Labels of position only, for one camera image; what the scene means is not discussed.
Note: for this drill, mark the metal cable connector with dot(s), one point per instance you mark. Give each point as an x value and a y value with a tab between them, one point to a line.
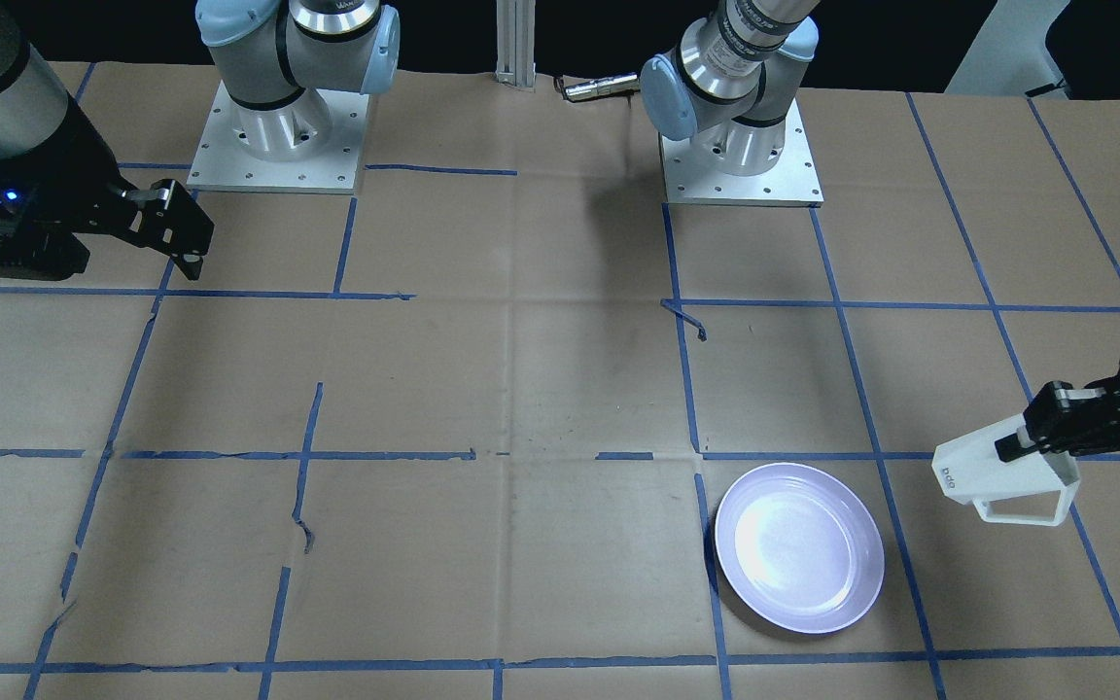
602	88

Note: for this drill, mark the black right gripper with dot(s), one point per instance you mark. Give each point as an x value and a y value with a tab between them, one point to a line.
74	160

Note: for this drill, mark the white faceted cup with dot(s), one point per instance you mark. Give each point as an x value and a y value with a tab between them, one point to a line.
1036	489

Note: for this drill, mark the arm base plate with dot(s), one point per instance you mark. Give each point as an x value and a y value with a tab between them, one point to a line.
314	145
738	164

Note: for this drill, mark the aluminium frame post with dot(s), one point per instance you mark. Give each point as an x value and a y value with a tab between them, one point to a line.
515	43

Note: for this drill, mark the brown paper table cover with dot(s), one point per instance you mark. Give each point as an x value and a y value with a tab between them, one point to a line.
431	440

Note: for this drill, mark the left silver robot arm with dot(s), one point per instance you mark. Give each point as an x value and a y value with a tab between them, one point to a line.
968	249

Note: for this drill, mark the lavender round plate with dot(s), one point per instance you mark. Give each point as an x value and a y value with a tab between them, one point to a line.
799	548

